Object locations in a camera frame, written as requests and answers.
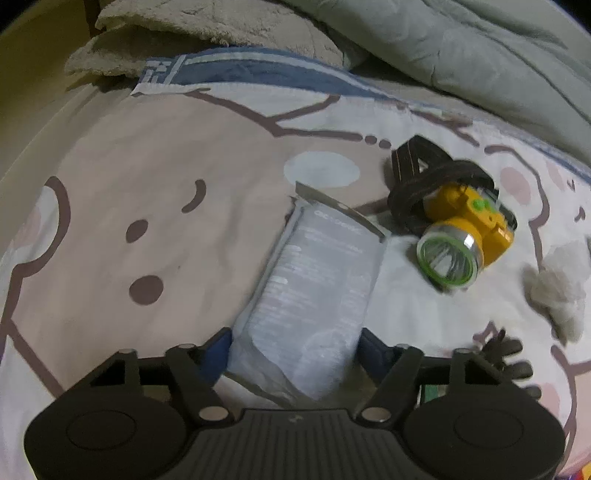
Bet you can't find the playing card box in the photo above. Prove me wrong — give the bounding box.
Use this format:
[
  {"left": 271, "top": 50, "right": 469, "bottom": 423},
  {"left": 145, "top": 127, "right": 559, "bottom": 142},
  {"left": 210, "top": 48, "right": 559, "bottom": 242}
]
[{"left": 559, "top": 462, "right": 591, "bottom": 480}]

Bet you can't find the grey duvet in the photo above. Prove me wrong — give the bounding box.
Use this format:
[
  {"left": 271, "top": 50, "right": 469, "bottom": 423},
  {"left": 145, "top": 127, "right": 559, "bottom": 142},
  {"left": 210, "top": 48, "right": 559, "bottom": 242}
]
[{"left": 291, "top": 1, "right": 590, "bottom": 163}]

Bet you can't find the grey foil wipes packet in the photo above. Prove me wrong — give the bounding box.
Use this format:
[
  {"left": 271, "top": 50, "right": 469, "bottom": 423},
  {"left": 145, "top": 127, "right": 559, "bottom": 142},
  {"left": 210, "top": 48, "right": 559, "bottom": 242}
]
[{"left": 228, "top": 183, "right": 386, "bottom": 405}]

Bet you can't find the beige fleece blanket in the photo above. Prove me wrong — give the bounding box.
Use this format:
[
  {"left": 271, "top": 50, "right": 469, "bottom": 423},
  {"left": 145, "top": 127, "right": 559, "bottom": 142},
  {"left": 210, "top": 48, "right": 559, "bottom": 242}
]
[{"left": 64, "top": 0, "right": 369, "bottom": 78}]

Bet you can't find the yellow headlamp with black strap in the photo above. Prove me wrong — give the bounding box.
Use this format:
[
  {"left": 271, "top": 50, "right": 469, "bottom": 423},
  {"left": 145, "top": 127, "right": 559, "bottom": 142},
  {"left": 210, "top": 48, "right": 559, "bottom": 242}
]
[{"left": 387, "top": 135, "right": 518, "bottom": 291}]

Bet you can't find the brown hair claw clip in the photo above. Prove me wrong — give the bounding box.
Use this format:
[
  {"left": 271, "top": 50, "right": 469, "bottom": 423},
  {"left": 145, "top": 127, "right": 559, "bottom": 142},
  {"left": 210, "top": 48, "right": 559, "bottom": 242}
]
[{"left": 480, "top": 329, "right": 534, "bottom": 382}]

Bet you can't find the white tissue wad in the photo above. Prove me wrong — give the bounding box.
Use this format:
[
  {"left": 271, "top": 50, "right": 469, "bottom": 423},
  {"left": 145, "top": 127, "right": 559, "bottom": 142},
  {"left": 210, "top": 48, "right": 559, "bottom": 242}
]
[{"left": 522, "top": 238, "right": 590, "bottom": 346}]

